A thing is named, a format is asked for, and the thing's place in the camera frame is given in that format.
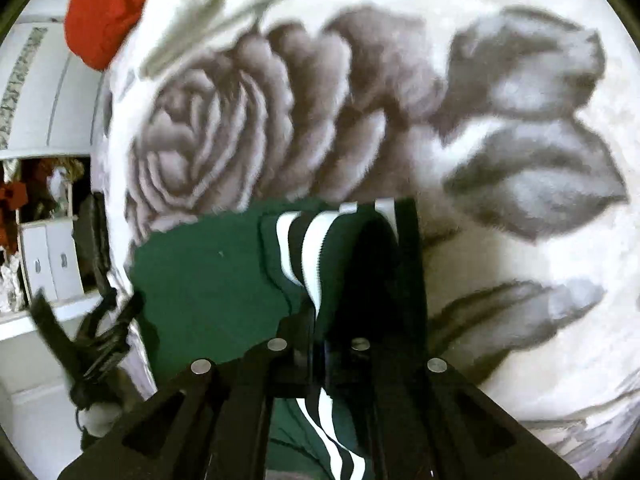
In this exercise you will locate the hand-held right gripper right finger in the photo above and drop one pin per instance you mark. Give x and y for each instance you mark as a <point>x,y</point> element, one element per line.
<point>350,360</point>

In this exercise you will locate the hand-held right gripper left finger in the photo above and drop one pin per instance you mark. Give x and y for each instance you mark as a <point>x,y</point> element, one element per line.
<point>295,355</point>

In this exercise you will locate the white wardrobe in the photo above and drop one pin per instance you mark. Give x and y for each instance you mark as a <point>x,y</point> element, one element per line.
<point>45,90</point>

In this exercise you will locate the red clothes in wardrobe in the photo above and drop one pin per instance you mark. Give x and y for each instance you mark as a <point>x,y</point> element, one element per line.
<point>10,200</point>

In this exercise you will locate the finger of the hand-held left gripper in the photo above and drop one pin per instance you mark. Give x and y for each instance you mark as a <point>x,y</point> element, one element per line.
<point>112,330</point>
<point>52,330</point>

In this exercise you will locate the red cloth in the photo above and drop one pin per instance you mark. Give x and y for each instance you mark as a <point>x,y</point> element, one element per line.
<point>105,10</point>

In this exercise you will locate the dark hanging cloth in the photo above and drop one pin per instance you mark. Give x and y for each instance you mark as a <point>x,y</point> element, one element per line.
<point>95,240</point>

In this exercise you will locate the white grey floral blanket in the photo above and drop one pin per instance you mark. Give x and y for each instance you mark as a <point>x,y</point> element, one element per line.
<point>450,110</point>

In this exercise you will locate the green and white varsity jacket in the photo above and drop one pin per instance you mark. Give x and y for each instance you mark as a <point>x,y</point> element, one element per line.
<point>200,285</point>

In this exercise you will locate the small white drawer cabinet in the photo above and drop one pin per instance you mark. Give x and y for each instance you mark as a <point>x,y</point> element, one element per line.
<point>50,260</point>

